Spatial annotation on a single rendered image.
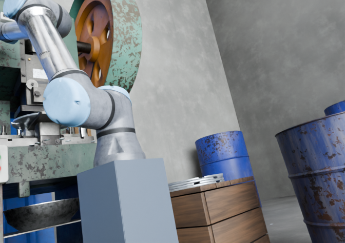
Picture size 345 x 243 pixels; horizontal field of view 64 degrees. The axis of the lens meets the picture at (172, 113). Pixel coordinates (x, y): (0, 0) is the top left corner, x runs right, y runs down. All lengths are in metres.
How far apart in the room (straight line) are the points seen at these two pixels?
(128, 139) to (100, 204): 0.19
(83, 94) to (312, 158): 0.72
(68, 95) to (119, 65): 0.88
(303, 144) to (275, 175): 3.33
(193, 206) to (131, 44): 0.95
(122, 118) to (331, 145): 0.63
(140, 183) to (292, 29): 3.80
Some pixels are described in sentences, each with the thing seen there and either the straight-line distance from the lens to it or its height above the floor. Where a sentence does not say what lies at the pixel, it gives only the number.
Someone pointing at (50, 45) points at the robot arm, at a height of 0.80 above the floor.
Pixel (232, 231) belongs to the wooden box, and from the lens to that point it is 1.11.
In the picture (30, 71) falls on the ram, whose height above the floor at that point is 1.08.
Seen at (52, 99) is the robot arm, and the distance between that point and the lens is 0.75.
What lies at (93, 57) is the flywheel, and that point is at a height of 1.25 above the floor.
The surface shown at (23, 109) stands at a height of 0.87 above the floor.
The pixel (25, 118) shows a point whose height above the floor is 0.78.
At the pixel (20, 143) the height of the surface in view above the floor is 0.68.
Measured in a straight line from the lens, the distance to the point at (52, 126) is 1.42.
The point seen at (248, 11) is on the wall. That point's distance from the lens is 4.84.
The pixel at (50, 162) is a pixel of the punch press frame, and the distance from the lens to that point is 1.32.
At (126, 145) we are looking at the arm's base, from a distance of 0.78.
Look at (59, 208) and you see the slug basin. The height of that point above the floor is 0.38.
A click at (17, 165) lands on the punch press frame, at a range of 1.29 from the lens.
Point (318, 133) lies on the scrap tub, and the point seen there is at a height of 0.44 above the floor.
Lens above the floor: 0.35
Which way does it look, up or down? 16 degrees up
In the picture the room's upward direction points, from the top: 11 degrees counter-clockwise
